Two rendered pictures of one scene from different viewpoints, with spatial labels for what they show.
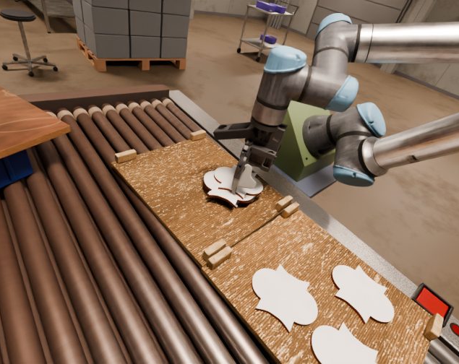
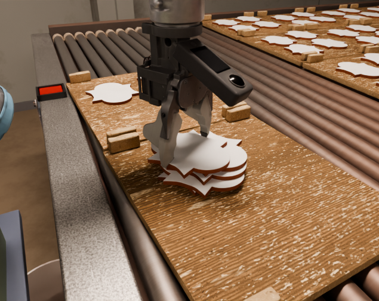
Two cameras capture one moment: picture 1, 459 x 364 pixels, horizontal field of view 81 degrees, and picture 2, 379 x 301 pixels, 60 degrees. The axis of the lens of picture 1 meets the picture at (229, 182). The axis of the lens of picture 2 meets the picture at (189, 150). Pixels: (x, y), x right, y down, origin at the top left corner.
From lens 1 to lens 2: 104 cm
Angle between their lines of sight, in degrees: 105
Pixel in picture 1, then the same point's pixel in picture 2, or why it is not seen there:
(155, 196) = (316, 165)
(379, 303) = (105, 87)
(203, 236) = (247, 128)
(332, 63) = not seen: outside the picture
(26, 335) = (361, 107)
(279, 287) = not seen: hidden behind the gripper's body
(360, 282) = (107, 94)
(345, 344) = not seen: hidden behind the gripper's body
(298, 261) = (153, 110)
